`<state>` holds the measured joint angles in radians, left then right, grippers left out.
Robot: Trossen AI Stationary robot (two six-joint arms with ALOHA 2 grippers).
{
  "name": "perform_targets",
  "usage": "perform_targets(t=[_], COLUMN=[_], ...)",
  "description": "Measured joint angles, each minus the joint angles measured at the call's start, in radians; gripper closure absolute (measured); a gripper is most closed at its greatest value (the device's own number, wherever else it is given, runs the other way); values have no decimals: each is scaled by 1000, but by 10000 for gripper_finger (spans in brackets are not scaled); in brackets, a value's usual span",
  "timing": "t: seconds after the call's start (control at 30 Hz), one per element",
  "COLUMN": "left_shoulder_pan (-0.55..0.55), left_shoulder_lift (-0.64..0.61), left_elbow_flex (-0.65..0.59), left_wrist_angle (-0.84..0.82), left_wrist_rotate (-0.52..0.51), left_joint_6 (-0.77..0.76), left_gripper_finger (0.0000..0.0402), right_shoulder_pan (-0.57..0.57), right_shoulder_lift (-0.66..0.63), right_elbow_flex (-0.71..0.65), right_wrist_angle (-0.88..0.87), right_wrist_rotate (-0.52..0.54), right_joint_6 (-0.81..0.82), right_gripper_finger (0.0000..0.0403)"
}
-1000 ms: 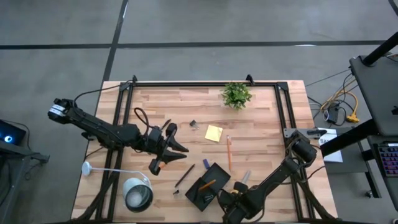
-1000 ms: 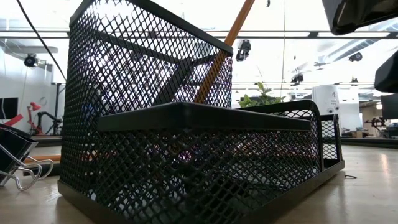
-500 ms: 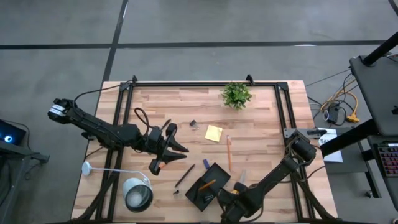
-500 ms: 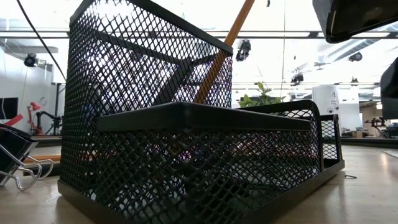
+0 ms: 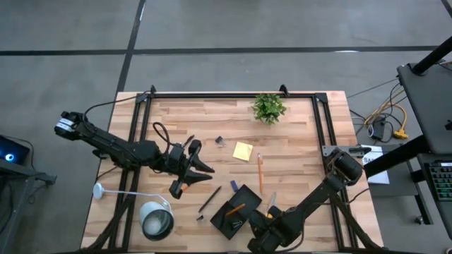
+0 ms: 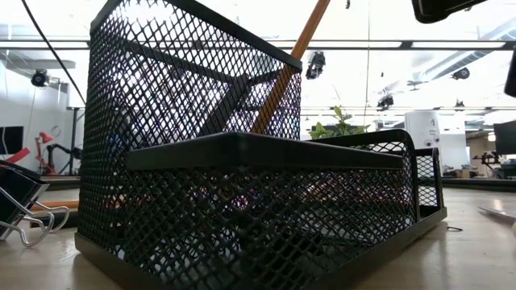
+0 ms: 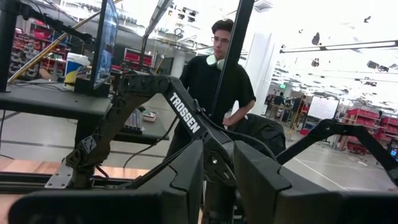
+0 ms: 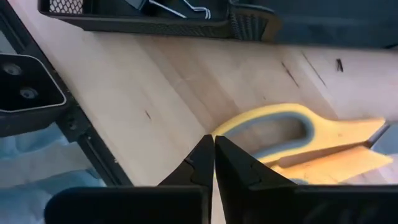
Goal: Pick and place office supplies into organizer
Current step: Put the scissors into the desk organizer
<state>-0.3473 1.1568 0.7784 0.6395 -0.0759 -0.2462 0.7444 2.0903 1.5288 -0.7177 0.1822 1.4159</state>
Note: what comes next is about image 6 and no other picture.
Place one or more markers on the black mesh desk organizer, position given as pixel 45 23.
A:
pixel 262 151

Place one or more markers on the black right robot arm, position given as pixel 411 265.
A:
pixel 512 76

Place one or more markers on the white cylindrical appliance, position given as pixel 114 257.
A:
pixel 421 129

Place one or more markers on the dark computer monitor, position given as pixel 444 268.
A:
pixel 506 139

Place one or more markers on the small green potted plant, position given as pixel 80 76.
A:
pixel 342 125

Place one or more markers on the red desk lamp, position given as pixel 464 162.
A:
pixel 45 137

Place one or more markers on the black hanging camera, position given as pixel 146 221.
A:
pixel 460 73
pixel 315 64
pixel 385 102
pixel 39 78

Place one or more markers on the black wall monitor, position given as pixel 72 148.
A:
pixel 11 140

